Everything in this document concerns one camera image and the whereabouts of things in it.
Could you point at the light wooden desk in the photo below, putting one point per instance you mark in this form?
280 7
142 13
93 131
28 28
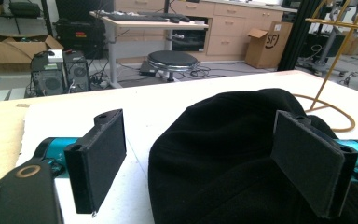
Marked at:
143 28

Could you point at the black knit hat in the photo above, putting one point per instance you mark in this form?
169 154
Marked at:
230 161

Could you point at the black equipment case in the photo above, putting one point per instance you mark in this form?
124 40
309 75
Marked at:
80 37

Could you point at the black keyboard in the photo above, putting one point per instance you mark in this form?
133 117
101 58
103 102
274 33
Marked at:
136 17

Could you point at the round black stool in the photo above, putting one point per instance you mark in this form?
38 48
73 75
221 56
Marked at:
172 61

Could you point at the upright cardboard box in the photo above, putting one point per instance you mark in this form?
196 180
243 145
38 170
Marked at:
267 45

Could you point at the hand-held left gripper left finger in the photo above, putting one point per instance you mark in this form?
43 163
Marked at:
101 161

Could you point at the black computer tower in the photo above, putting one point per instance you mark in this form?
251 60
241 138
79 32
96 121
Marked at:
48 77
77 73

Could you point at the black metal post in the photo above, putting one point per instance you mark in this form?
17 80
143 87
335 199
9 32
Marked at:
298 34

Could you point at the small white box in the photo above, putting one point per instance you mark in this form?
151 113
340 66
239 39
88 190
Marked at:
55 56

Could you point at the open cardboard box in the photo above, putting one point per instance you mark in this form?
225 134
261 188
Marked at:
15 49

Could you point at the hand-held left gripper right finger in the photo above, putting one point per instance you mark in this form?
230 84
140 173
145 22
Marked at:
310 168

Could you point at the wooden drawer cabinet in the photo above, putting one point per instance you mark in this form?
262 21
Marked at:
227 28

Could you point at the gold metal stand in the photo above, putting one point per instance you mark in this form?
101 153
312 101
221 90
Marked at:
332 71

